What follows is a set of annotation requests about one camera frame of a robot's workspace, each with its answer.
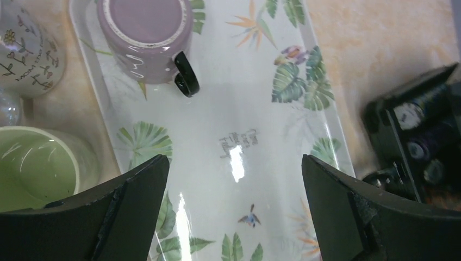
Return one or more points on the lilac mug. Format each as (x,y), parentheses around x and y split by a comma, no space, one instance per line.
(150,40)

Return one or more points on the floral white serving tray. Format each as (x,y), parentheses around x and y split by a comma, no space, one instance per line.
(235,189)

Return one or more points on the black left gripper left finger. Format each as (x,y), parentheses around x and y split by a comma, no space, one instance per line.
(112,221)

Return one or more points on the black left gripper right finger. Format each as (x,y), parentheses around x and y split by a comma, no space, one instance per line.
(357,221)

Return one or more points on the light green mug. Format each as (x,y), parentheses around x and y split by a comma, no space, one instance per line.
(40,166)

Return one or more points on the black poker chip case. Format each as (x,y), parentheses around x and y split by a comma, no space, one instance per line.
(414,131)

